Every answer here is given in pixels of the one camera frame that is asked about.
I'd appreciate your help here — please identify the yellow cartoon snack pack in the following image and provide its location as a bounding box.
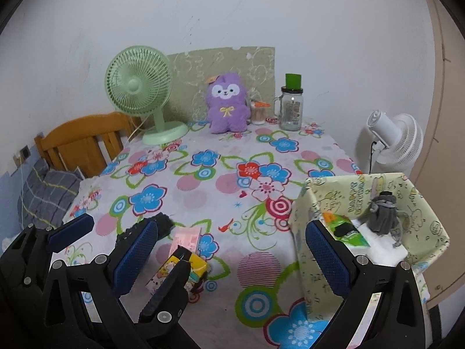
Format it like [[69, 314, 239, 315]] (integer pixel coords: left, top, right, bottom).
[[145, 247, 209, 295]]

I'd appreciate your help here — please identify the grey plaid pillow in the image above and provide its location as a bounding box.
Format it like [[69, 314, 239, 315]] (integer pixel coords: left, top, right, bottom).
[[17, 159, 83, 229]]

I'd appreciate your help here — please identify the white folded cloth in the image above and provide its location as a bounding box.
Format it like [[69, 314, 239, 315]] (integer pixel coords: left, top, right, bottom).
[[346, 219, 408, 267]]

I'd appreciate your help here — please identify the yellow patterned fabric storage box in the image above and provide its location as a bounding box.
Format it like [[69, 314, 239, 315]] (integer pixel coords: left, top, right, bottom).
[[289, 172, 450, 320]]

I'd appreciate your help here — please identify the green snack packet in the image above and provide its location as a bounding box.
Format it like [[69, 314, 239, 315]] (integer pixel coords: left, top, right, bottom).
[[322, 212, 370, 248]]

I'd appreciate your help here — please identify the grey sock bundle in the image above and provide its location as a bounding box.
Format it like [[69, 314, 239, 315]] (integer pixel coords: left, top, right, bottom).
[[367, 191, 403, 247]]

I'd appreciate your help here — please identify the floral tablecloth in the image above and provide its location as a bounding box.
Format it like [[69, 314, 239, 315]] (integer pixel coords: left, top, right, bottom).
[[59, 120, 360, 348]]

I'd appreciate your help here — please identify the beige wardrobe door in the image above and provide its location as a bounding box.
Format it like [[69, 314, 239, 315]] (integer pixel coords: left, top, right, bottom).
[[412, 0, 464, 308]]

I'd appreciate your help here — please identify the white floor fan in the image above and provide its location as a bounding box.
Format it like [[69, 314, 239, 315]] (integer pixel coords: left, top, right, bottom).
[[366, 110, 423, 172]]

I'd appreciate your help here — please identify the green desk fan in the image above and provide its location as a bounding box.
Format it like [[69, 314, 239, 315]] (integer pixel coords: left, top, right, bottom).
[[104, 46, 188, 146]]

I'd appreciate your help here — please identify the cotton swab jar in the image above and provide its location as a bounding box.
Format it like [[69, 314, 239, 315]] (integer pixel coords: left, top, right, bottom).
[[250, 99, 270, 125]]

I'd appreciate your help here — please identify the purple plush toy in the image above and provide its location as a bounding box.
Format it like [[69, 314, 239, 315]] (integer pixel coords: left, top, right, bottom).
[[205, 72, 251, 134]]

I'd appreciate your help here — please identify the glass mason jar mug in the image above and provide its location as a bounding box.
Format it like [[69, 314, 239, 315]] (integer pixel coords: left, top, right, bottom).
[[273, 86, 303, 131]]

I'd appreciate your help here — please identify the green cup on jar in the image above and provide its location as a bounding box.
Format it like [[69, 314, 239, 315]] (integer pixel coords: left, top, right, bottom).
[[285, 73, 302, 90]]

